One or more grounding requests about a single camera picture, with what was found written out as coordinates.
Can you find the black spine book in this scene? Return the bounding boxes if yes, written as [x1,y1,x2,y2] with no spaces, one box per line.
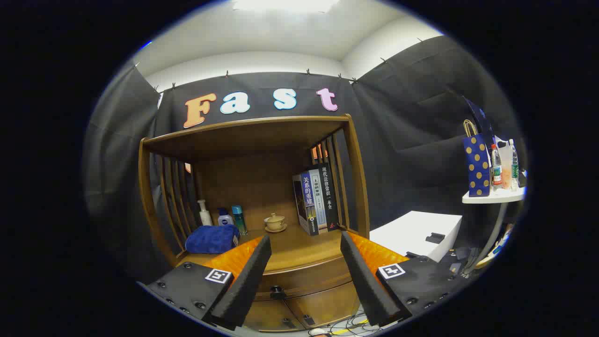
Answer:
[318,163,341,232]

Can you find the blue spine book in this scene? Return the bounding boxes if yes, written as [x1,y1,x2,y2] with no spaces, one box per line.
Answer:
[292,171,320,236]

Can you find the white pump bottle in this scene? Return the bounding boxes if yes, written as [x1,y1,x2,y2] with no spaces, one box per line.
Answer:
[197,200,213,227]

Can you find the teal bottle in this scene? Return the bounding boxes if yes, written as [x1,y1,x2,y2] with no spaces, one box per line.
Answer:
[231,205,248,236]

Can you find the white box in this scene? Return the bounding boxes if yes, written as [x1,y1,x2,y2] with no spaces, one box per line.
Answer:
[369,211,463,263]

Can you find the floor cables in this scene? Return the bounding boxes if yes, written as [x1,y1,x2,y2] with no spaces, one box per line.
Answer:
[309,313,375,337]

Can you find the beige lidded teacup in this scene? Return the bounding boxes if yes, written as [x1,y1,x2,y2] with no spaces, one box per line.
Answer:
[263,213,288,234]

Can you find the blue towel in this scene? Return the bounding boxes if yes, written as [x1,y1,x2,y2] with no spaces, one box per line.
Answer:
[185,225,241,255]

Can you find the wooden countertop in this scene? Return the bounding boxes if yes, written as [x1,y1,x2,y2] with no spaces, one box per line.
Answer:
[180,224,358,274]

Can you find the blue polka dot gift bag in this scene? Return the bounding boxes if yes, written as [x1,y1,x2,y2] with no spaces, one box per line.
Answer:
[463,119,492,197]

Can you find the wooden cabinet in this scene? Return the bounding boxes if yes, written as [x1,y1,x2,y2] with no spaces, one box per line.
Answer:
[138,114,375,333]

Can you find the red label water bottle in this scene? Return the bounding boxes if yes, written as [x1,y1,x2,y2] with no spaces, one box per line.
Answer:
[490,144,503,190]

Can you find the green label water bottle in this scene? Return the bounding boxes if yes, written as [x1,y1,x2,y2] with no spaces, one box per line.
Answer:
[509,139,520,191]

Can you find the wooden drawer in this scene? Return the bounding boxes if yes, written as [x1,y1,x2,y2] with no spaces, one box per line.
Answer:
[255,255,361,301]

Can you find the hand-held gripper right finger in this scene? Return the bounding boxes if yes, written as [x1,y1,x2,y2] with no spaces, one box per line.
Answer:
[339,230,468,328]

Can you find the dark blue paper bag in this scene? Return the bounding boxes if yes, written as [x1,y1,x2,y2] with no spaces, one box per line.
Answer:
[463,96,497,146]

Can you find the white side table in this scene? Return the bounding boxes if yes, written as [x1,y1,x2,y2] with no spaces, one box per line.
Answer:
[462,185,527,274]

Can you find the light spine book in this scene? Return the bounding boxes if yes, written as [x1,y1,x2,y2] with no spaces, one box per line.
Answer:
[309,168,328,233]

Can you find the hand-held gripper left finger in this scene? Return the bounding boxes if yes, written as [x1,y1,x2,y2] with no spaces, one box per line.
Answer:
[145,234,273,332]

